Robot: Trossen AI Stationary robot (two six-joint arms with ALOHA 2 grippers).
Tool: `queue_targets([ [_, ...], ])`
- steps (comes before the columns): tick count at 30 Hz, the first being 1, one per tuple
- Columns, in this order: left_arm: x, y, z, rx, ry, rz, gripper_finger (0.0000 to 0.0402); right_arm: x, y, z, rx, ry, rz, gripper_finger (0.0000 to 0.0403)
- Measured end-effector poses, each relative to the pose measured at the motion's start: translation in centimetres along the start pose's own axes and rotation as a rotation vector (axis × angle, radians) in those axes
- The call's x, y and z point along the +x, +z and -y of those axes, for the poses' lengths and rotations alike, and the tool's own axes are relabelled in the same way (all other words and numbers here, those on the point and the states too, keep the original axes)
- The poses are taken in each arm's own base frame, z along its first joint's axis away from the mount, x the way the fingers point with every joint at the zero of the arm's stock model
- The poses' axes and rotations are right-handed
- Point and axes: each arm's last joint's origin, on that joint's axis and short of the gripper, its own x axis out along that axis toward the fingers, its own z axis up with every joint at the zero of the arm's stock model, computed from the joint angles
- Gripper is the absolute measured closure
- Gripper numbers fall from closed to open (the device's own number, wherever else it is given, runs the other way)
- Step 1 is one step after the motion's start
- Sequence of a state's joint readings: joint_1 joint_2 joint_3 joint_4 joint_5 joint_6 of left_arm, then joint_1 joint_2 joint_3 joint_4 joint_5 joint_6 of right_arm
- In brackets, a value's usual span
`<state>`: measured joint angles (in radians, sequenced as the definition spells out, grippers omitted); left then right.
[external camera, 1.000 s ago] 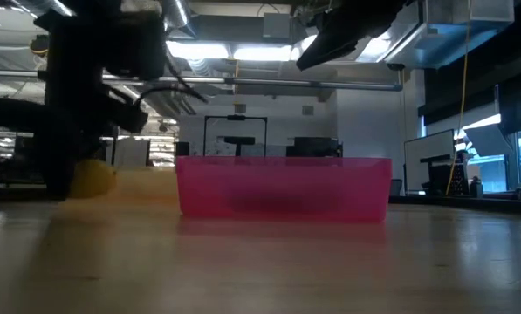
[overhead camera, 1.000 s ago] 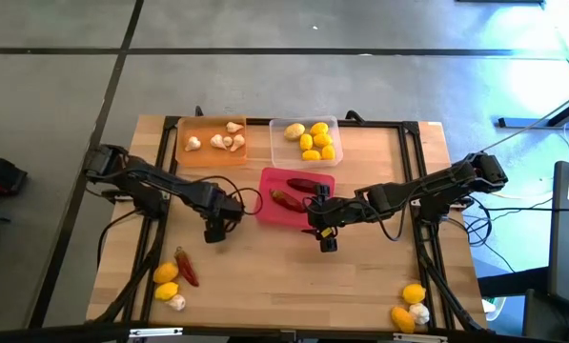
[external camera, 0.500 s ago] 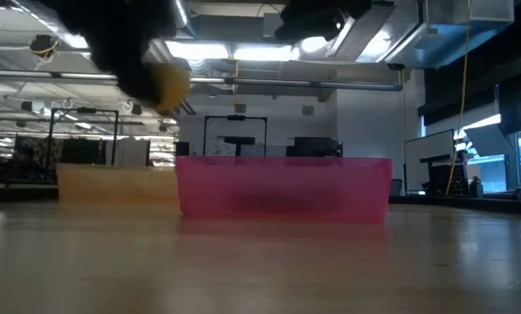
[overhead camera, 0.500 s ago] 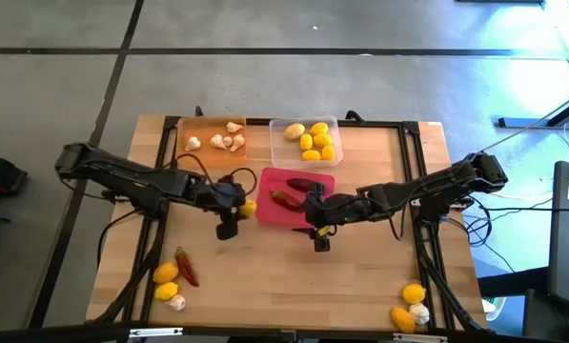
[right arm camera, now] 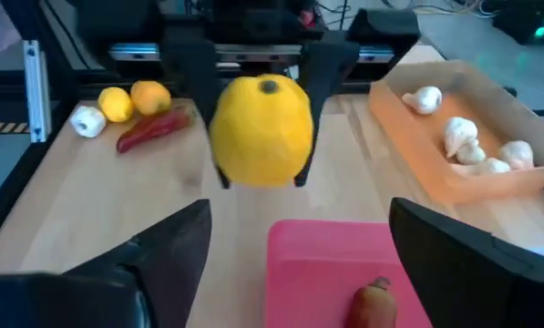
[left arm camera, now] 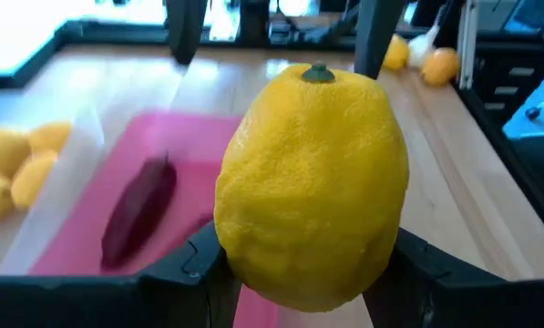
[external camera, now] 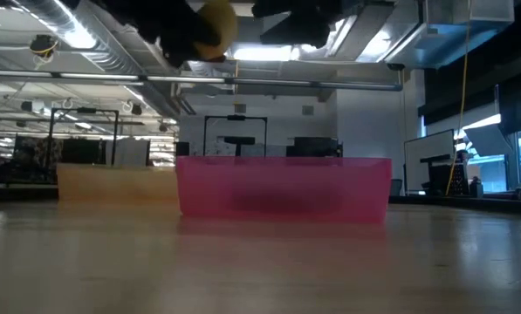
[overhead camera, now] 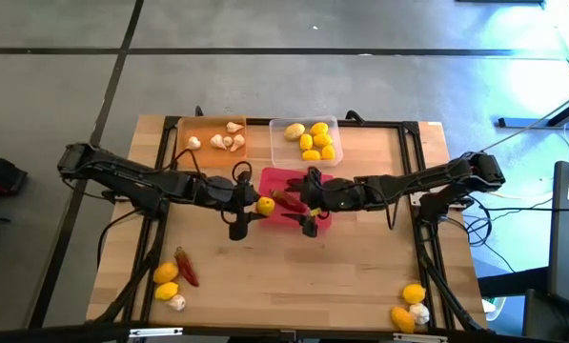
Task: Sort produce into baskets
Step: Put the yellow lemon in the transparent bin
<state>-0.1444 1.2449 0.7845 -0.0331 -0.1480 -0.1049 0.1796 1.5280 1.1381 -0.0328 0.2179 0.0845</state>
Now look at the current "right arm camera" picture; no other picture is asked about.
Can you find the silver aluminium post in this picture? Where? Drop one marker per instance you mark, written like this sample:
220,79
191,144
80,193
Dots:
35,91

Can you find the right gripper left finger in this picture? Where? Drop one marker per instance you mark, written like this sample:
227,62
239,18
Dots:
71,300

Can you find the black device with green lights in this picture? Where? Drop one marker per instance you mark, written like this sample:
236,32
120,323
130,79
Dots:
522,20

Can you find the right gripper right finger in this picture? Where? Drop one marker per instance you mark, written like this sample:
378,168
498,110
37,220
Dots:
481,296

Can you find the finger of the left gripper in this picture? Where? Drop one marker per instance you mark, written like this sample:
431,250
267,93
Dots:
191,68
328,68

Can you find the yellow lemon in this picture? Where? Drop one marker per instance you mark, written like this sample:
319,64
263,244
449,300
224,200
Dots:
115,104
150,97
262,136

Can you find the pink plastic bin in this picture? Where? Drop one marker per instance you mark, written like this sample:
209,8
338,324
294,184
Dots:
317,273

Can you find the red chili pepper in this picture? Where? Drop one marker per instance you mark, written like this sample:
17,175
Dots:
372,307
153,129

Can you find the orange translucent plastic bin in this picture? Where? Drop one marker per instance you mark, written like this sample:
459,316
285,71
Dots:
417,150

